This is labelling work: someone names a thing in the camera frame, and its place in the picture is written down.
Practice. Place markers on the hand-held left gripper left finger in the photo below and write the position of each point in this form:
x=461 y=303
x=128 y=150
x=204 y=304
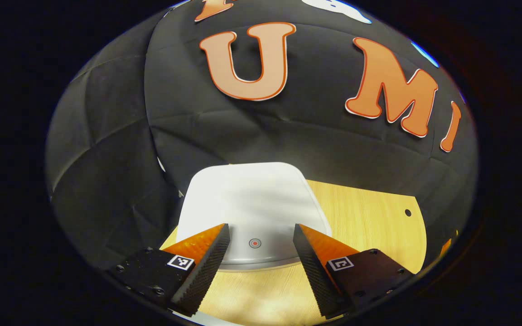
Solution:
x=206 y=274

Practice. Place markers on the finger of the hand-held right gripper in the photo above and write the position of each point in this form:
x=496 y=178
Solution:
x=445 y=248

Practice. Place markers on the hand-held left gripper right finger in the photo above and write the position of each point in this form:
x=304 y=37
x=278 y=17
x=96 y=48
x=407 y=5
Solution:
x=315 y=276

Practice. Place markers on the white desktop garbage bin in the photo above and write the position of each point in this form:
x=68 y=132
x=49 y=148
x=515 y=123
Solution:
x=252 y=199

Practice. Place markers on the wooden desktop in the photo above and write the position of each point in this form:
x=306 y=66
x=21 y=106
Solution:
x=369 y=226

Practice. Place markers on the black backdrop cloth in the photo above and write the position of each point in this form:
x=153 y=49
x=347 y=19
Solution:
x=107 y=136

